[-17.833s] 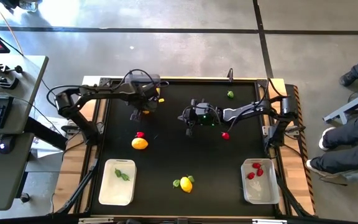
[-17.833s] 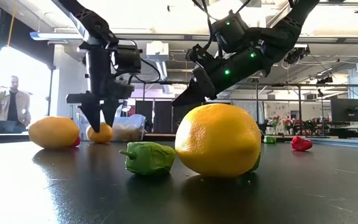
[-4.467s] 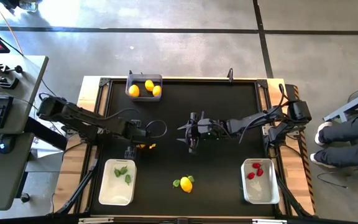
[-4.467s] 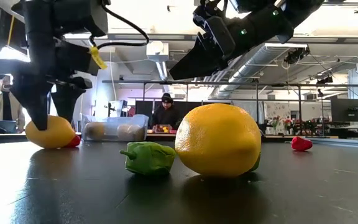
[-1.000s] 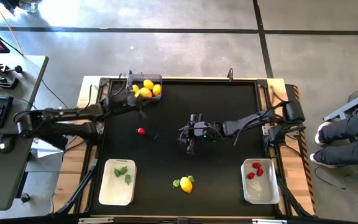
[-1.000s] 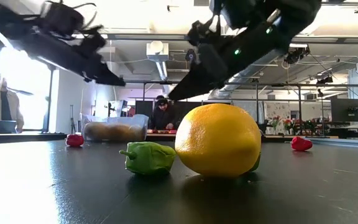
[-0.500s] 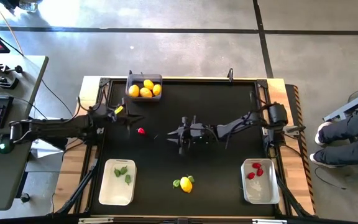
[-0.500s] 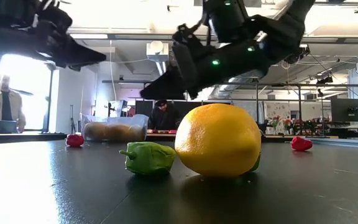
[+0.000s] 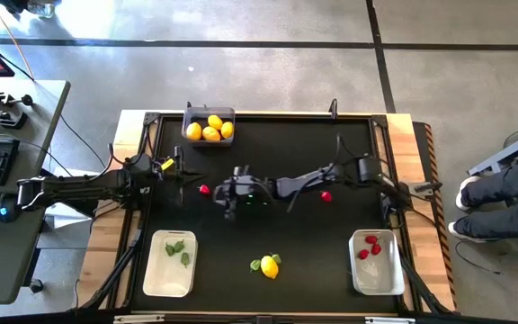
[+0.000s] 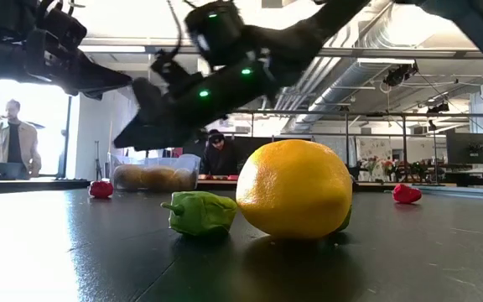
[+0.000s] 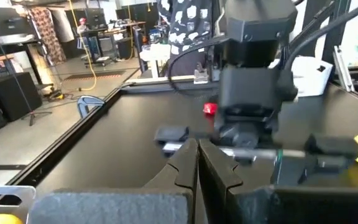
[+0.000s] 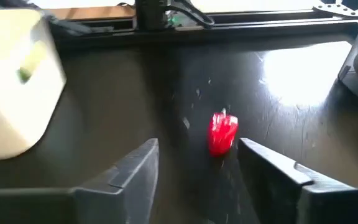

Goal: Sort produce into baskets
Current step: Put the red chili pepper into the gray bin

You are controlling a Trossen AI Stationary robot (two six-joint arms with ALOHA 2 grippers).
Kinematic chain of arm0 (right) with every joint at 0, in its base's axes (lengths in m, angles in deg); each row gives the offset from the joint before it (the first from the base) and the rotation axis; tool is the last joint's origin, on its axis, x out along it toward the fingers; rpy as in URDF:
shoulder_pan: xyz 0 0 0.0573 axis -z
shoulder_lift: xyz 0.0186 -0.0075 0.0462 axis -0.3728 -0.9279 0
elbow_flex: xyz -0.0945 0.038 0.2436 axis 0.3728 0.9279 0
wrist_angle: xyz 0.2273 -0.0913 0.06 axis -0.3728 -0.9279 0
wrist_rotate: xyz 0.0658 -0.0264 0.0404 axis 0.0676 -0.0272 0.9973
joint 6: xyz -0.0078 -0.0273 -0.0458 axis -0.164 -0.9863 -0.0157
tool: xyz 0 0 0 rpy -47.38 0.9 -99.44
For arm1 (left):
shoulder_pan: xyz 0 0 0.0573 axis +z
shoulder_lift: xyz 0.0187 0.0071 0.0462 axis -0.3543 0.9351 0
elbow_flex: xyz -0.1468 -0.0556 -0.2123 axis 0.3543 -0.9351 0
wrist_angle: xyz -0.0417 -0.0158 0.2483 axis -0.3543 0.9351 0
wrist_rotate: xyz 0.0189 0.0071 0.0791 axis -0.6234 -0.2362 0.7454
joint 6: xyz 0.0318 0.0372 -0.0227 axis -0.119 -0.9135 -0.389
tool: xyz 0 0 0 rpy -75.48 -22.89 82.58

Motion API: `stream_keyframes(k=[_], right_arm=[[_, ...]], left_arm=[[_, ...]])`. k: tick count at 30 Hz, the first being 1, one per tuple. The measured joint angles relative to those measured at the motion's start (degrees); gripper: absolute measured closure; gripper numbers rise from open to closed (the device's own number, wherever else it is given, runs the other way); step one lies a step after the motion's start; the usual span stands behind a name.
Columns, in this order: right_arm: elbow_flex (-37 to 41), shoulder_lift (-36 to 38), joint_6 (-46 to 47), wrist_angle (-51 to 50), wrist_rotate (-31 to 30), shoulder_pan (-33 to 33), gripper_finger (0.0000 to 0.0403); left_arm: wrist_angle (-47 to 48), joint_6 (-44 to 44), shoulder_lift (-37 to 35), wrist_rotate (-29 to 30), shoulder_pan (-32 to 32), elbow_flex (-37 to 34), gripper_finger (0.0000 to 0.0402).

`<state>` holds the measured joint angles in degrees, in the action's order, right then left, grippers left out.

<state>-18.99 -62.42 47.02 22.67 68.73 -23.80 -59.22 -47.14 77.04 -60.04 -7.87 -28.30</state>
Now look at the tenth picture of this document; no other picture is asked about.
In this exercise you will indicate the black computer monitor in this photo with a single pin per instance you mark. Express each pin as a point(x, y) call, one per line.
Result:
point(471, 149)

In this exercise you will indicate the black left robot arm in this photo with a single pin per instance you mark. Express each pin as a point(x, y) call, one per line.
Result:
point(2, 17)

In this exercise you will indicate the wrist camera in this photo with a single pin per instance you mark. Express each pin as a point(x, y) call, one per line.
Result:
point(61, 31)
point(174, 73)

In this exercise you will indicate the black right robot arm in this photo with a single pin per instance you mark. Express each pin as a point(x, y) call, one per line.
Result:
point(308, 38)

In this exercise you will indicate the black divider panels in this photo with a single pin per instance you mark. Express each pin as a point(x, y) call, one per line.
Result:
point(250, 144)

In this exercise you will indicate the silver overhead frame bar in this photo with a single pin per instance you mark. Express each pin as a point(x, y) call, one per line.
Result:
point(371, 52)

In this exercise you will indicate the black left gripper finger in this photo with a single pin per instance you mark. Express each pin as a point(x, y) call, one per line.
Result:
point(99, 79)

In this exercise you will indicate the standing person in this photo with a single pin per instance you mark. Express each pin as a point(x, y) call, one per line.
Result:
point(15, 142)

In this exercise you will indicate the clear plastic bin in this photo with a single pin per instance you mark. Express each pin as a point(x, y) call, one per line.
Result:
point(191, 161)

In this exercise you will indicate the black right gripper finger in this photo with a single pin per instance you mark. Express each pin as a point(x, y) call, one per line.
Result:
point(149, 136)

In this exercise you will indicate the black ceiling spotlight cluster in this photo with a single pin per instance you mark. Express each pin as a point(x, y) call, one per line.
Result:
point(398, 75)

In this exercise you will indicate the black pipe rack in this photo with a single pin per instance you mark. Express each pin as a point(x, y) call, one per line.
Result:
point(350, 113)

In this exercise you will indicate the silver ventilation duct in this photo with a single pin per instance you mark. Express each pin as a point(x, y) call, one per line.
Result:
point(342, 84)

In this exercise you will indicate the grey laptop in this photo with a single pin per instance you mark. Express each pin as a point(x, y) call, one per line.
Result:
point(11, 170)

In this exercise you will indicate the red bell pepper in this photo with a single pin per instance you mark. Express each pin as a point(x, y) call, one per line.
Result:
point(407, 194)
point(101, 189)

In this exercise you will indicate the seated person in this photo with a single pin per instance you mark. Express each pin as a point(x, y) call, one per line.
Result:
point(220, 155)

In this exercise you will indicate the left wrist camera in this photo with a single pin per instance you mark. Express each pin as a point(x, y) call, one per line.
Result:
point(61, 31)

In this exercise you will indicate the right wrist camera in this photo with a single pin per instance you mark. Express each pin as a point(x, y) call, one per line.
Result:
point(174, 73)

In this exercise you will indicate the flower bouquet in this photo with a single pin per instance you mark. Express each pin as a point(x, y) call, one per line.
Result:
point(370, 164)

